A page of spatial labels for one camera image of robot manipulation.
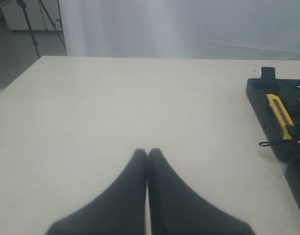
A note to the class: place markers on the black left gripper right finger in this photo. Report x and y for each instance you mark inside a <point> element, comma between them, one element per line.
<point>175,209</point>

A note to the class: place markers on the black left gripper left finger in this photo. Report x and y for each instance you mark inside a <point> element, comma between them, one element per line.
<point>119,210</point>

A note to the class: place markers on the yellow utility knife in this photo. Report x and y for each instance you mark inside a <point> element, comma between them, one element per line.
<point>282,116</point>

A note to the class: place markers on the black plastic tool case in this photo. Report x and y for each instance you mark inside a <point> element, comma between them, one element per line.
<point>288,91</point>

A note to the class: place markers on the black tripod stand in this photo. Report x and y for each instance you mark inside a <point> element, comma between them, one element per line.
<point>23,6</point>

